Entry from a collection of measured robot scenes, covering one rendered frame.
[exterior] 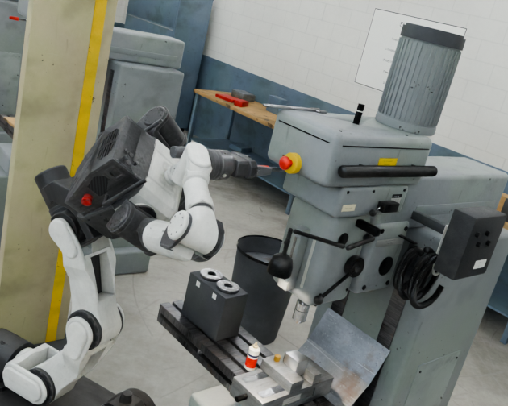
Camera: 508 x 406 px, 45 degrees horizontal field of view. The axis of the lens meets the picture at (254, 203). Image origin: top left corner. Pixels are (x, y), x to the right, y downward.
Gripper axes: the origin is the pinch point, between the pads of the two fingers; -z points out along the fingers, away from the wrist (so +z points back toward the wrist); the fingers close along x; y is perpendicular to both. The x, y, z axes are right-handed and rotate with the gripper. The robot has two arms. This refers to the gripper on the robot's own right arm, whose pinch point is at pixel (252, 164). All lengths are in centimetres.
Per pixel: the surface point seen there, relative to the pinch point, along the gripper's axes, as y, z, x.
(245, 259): 112, -136, 129
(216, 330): 72, -18, 16
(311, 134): -15.9, -1.7, -18.5
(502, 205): 71, -395, 97
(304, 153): -10.0, -1.7, -17.8
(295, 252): 22.6, -11.1, -16.7
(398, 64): -38, -40, -12
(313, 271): 26.5, -14.8, -22.4
